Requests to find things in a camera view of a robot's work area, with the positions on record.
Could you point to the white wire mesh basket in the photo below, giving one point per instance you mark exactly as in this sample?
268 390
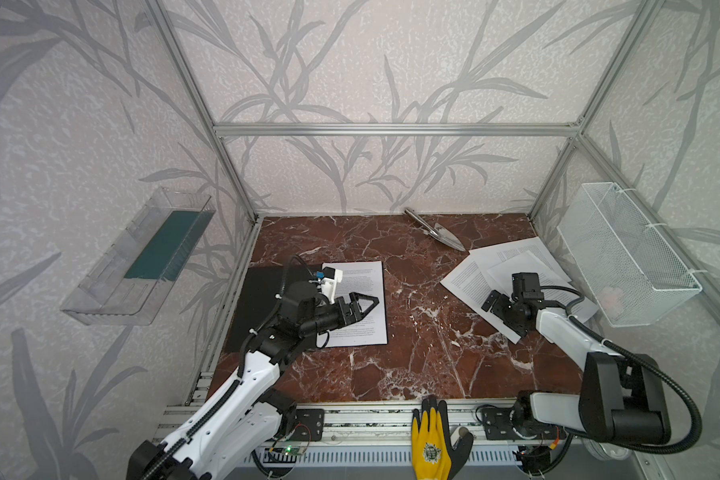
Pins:
613 243

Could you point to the clear round plastic lid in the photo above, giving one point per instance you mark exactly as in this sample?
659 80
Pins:
606 451

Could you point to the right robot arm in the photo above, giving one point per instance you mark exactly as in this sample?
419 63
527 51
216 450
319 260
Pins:
620 401

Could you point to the green circuit board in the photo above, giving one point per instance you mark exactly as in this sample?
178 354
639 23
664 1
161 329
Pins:
287 453

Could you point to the black file folder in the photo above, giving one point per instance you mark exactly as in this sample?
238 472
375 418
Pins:
257 299

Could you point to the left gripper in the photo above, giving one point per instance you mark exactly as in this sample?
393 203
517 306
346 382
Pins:
345 309

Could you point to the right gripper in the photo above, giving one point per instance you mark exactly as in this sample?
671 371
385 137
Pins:
499 305

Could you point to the pink object in basket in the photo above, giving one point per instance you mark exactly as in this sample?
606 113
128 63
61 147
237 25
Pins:
611 300

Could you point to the yellow black work glove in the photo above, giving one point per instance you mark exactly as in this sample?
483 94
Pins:
437 453

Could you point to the blank-side paper sheet right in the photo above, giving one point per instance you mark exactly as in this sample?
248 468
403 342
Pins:
527 262

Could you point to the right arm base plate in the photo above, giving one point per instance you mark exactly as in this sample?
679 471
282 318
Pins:
498 424

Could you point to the silver metal trowel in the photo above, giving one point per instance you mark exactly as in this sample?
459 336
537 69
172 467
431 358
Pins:
436 231

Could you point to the aluminium frame post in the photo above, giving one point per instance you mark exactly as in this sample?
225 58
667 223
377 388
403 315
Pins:
161 20

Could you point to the clear plastic wall tray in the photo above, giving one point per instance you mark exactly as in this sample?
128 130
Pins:
131 281

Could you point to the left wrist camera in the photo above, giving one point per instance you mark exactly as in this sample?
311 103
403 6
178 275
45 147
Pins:
326 281

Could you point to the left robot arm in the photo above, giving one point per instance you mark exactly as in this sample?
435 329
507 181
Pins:
246 410

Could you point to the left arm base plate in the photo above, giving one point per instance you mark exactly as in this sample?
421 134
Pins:
305 424

